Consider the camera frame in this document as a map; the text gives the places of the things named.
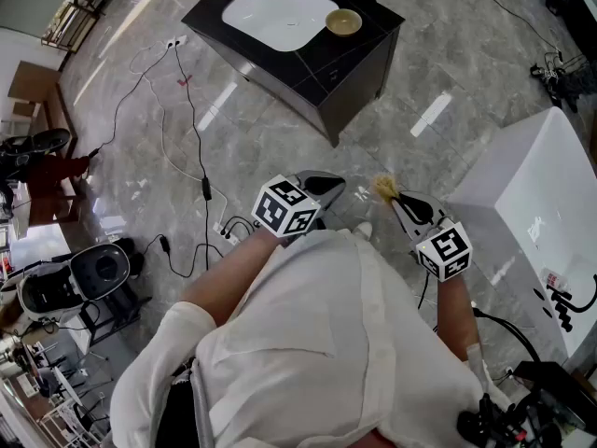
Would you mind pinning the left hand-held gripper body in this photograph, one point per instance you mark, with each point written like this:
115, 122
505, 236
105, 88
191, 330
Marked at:
284, 208

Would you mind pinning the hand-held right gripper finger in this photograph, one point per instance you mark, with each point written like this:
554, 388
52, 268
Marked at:
405, 215
424, 205

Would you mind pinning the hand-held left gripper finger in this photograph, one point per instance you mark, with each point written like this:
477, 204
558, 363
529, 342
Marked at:
329, 194
326, 178

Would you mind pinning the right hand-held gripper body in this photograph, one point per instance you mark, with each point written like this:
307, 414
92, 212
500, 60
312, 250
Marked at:
445, 250

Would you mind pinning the tan scrubbing sponge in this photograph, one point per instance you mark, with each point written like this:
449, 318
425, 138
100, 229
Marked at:
384, 188

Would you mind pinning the tan ceramic bowl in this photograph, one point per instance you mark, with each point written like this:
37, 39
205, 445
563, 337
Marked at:
343, 21

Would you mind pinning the person's right forearm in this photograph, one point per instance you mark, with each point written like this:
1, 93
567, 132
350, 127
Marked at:
454, 315

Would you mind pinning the person's left forearm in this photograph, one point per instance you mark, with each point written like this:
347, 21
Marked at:
228, 278

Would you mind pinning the person's white shoe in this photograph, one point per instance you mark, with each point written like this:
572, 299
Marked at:
363, 229

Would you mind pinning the white power strip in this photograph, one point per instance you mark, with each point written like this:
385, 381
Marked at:
219, 227
176, 41

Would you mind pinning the black sink cabinet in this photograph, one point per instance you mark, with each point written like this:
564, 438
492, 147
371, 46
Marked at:
354, 87

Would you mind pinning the clear packet with red label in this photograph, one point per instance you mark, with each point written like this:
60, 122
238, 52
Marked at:
554, 280

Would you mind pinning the white washbasin unit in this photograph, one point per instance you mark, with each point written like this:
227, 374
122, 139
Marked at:
536, 180

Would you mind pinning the person's white shirt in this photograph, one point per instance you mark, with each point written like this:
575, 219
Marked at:
303, 343

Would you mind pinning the white rectangular sink basin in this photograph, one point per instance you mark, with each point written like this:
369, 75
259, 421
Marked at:
280, 12

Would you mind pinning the white dome backpack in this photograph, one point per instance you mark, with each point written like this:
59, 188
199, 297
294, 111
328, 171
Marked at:
98, 269

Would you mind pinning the person's black trousers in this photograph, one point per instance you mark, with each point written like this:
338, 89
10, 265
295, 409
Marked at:
182, 418

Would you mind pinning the red stool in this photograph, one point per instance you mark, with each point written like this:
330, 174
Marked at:
51, 175

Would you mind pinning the black backpack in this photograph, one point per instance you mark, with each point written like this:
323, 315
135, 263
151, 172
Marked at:
42, 143

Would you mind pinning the wooden shelf unit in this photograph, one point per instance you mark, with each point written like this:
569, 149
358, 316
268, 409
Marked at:
32, 82

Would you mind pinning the wooden armchair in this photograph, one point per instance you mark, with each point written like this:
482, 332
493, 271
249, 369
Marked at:
74, 17

